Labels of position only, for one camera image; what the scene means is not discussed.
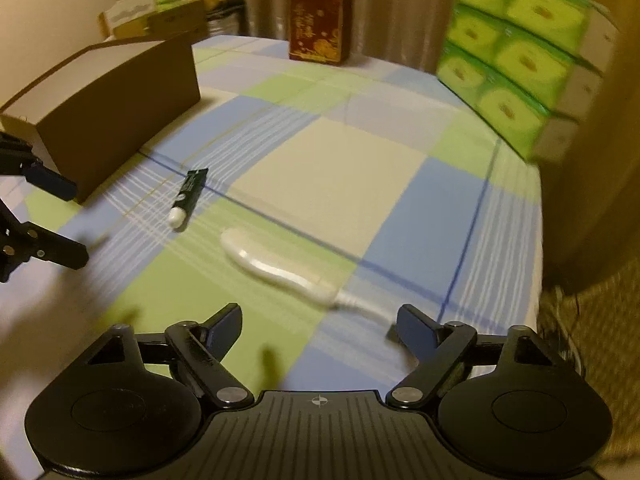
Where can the quilted brown chair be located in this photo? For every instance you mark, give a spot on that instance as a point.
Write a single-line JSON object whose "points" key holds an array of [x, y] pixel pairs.
{"points": [[600, 320]]}

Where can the stack of green tissue packs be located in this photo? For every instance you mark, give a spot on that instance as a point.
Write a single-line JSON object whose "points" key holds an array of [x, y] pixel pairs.
{"points": [[515, 60]]}

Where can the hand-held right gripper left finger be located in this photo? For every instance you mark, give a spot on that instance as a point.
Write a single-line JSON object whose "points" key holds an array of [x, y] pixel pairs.
{"points": [[225, 330]]}

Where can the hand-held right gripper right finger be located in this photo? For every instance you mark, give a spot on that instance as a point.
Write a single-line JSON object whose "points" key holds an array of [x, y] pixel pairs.
{"points": [[415, 332]]}

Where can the beige curtain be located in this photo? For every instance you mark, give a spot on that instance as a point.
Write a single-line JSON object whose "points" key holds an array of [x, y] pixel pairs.
{"points": [[260, 0], [600, 185]]}

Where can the red gift bag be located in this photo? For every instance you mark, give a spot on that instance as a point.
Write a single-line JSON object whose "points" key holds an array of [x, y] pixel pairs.
{"points": [[315, 30]]}

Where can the plain brown cardboard box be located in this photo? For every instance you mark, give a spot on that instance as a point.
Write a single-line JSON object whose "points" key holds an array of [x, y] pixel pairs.
{"points": [[175, 20]]}

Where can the dark green tube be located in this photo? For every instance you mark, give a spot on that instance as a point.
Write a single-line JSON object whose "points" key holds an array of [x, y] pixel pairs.
{"points": [[189, 190]]}

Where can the dark bag with white items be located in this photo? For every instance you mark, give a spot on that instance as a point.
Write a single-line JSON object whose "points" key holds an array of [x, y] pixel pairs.
{"points": [[225, 20]]}

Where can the brown cardboard storage box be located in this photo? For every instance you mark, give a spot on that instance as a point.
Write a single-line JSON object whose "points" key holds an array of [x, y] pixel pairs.
{"points": [[125, 105]]}

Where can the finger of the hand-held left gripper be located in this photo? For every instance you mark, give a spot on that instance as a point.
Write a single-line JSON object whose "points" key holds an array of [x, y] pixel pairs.
{"points": [[60, 252], [50, 182]]}

